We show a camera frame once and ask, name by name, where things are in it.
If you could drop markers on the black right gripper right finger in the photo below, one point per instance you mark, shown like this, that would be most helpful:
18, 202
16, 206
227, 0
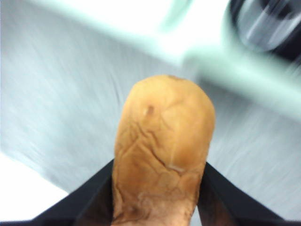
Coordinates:
225, 202

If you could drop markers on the mint green breakfast machine base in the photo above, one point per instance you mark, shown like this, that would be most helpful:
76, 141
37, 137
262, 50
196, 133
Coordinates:
164, 47

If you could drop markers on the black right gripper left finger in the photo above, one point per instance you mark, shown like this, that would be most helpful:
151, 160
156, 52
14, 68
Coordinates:
89, 200

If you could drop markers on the brown potato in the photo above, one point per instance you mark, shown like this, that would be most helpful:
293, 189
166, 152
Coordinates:
164, 146

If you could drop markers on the silver control knob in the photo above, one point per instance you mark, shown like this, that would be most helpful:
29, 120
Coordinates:
263, 23

